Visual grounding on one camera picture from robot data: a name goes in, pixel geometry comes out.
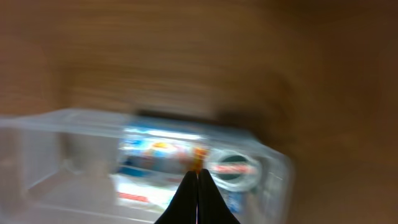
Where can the clear plastic container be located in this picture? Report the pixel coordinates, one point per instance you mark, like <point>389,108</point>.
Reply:
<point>56,167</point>

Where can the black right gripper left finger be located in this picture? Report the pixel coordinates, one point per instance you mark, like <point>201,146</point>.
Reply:
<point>183,206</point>

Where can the blue Kool Fever box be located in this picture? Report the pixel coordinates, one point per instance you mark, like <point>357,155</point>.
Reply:
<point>165,153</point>

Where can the white Panadol box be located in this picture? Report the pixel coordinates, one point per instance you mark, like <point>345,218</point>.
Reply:
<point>149,194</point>

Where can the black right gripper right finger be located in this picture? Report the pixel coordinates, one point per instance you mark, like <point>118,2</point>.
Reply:
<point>211,206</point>

